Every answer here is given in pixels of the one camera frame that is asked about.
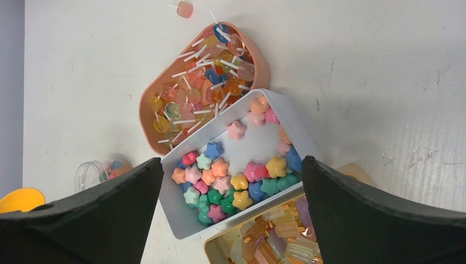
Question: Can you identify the pink oval lollipop tin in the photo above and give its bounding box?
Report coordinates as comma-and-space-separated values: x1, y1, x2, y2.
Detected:
139, 22, 270, 156

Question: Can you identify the grey star candy tin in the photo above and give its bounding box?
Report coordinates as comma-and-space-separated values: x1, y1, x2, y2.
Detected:
159, 89, 325, 240

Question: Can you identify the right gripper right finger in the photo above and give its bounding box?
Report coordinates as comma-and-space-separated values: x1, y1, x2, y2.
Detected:
302, 156, 465, 263

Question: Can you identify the yellow gummy candy tin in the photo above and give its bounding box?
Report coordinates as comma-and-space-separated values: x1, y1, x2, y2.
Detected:
203, 163, 374, 264

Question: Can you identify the orange plastic scoop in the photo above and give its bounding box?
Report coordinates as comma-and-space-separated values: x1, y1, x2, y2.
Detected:
1, 188, 46, 213

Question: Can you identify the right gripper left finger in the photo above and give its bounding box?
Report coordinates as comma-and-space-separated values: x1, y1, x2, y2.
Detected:
1, 158, 164, 263

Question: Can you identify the clear plastic jar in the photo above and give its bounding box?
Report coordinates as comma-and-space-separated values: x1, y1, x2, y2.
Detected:
74, 157, 133, 193

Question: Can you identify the loose pink lollipop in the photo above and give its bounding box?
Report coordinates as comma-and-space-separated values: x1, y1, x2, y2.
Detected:
169, 1, 193, 19

